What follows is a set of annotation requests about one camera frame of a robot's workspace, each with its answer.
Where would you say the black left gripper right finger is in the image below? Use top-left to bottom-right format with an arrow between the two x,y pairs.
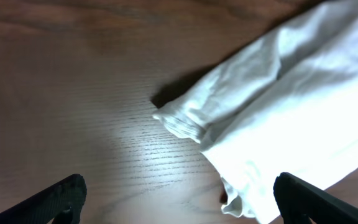
273,172 -> 358,224

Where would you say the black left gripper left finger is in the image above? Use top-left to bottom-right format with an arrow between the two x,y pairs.
0,174 -> 87,224

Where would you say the white Puma t-shirt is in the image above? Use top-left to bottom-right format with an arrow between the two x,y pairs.
154,0 -> 358,223

